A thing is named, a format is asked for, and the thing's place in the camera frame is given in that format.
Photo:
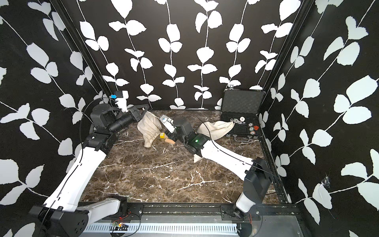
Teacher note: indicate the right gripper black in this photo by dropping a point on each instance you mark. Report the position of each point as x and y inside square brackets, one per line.
[170, 136]

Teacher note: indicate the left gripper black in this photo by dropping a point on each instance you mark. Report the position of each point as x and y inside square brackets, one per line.
[134, 112]

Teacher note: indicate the cream bag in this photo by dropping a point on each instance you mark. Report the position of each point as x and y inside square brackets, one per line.
[197, 158]
[215, 130]
[150, 127]

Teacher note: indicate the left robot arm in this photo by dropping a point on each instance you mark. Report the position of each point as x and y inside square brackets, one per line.
[61, 215]

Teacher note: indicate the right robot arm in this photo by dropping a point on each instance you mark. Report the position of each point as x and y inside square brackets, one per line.
[255, 173]

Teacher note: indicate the wooden cylinder block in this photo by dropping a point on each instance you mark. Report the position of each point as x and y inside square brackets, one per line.
[169, 141]

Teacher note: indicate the black foam-lined case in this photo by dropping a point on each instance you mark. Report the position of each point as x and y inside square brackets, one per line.
[246, 103]

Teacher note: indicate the white slotted strip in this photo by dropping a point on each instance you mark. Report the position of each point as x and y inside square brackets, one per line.
[163, 228]

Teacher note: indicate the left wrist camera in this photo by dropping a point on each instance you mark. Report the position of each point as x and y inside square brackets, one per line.
[120, 98]

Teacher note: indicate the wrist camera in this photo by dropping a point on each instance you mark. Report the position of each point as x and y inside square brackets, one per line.
[120, 98]
[167, 122]

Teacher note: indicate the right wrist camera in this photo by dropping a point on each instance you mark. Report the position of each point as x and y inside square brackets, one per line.
[167, 122]

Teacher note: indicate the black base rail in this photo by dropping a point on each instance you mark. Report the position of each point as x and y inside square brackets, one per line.
[189, 211]

